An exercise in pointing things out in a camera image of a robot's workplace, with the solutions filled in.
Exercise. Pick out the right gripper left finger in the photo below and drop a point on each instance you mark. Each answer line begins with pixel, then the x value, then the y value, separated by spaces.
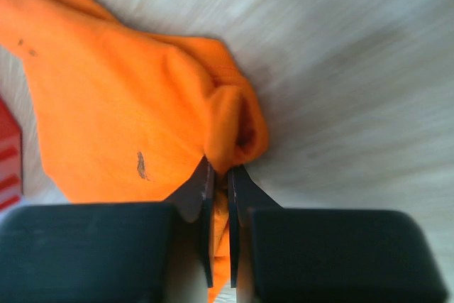
pixel 128 252

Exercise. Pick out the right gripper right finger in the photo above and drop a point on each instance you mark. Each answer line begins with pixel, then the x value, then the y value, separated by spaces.
pixel 325 255

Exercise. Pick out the orange t shirt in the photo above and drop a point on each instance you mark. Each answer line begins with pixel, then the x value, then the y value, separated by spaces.
pixel 125 116

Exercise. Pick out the red plastic bin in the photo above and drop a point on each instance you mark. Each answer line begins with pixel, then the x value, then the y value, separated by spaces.
pixel 11 159

